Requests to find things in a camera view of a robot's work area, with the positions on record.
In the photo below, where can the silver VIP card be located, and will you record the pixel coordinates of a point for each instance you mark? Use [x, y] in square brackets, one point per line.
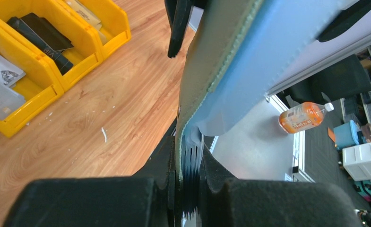
[9, 73]

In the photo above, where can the gold credit card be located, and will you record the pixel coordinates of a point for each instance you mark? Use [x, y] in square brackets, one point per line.
[88, 16]

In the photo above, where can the yellow plastic bin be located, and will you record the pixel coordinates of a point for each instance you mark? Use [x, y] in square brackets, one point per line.
[85, 55]
[115, 24]
[28, 84]

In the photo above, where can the blue storage box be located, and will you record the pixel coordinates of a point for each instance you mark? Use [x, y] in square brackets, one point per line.
[346, 135]

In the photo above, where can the yellow left plastic bin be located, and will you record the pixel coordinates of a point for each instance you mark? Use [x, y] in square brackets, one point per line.
[28, 84]

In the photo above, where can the black credit card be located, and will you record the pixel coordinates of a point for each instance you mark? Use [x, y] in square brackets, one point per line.
[41, 33]

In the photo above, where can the yellow middle plastic bin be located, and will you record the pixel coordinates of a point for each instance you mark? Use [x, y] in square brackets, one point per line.
[85, 55]

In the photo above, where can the translucent frosted card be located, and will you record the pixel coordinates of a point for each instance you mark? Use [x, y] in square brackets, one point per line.
[10, 101]

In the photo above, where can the yellow right plastic bin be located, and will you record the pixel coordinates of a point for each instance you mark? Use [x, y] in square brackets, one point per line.
[115, 24]

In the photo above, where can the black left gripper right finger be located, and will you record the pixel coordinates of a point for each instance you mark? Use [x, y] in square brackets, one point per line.
[227, 201]

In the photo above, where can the white storage box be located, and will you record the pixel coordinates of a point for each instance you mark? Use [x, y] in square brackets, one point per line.
[357, 161]

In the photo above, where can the black office chair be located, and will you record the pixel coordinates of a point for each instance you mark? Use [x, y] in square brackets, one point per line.
[343, 79]

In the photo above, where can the orange drink bottle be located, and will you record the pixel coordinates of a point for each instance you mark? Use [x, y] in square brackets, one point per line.
[304, 116]

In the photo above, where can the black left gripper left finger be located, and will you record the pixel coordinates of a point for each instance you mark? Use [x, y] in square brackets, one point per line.
[145, 199]

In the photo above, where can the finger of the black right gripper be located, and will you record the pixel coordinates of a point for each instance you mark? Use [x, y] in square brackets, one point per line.
[345, 20]
[178, 12]

